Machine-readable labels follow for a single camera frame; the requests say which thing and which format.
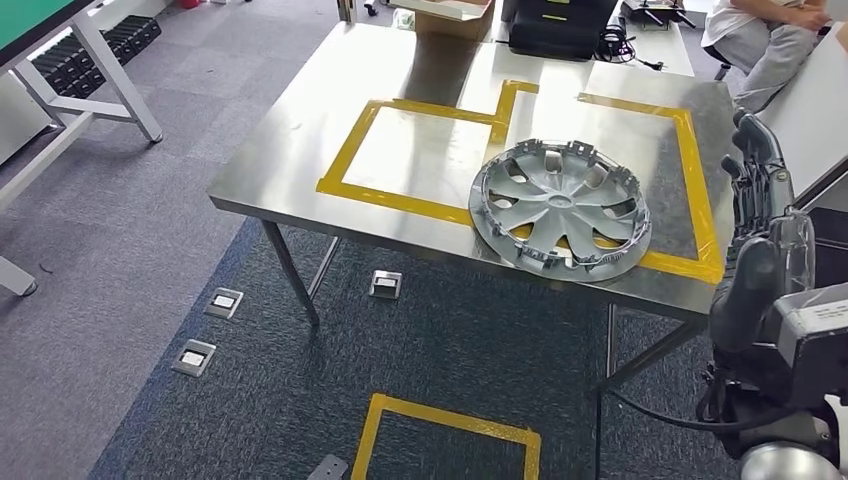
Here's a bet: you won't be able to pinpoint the steel floor socket box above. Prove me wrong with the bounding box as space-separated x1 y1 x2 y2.
202 286 246 322
170 337 219 380
368 268 404 301

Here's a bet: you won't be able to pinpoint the grey wheel cover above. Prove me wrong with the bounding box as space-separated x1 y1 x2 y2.
467 138 655 285

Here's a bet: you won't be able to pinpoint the black ribbed blocks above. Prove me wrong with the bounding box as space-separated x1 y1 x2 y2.
29 14 164 101

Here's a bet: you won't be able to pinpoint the black camera cable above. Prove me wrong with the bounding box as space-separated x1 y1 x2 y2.
605 386 804 436

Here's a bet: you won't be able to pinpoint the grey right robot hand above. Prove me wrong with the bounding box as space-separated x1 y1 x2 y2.
708 109 818 356

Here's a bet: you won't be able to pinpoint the black stool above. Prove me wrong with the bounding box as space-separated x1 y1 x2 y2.
702 42 734 83

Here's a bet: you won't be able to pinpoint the black power adapter cable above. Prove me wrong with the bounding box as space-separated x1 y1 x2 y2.
595 15 666 73

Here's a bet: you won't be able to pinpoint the yellow tape outline with notch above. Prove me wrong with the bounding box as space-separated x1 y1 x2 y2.
315 78 542 229

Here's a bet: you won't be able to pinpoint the black metal bracket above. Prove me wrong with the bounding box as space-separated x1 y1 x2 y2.
618 0 698 30

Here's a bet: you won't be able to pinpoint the person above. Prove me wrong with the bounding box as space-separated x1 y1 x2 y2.
700 0 833 115

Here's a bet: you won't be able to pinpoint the yellow floor tape square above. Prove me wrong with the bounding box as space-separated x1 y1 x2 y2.
349 392 543 480

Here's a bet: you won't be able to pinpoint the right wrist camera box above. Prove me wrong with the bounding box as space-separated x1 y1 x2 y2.
761 282 848 407

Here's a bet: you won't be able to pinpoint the brown cardboard box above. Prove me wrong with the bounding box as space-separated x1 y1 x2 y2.
390 0 497 43

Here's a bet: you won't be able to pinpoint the black equipment case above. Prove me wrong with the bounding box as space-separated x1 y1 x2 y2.
500 0 621 63

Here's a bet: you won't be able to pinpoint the steel workbench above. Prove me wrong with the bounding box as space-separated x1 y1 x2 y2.
206 19 739 480

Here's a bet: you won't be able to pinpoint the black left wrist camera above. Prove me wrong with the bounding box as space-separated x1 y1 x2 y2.
305 453 351 480

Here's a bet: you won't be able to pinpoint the steel frame side table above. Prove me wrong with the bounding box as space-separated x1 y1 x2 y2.
755 23 848 215

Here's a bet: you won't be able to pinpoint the yellow tape rectangle outline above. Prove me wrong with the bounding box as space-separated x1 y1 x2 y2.
512 90 726 287

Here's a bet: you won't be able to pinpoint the white table with green top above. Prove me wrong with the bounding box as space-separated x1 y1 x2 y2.
0 0 166 299

